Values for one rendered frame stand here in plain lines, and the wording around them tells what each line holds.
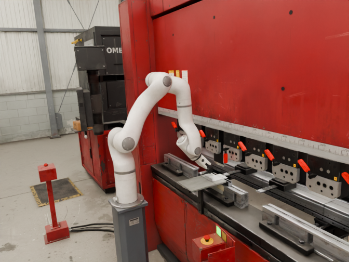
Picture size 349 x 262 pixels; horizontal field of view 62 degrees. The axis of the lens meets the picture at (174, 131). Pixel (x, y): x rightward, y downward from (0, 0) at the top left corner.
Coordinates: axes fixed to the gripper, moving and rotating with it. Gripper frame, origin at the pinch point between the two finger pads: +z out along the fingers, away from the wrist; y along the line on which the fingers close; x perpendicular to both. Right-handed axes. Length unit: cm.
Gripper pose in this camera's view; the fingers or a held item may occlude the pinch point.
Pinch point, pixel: (209, 170)
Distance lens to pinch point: 195.9
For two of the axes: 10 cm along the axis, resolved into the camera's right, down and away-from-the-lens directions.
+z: 6.0, 6.6, 4.6
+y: -4.8, -1.7, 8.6
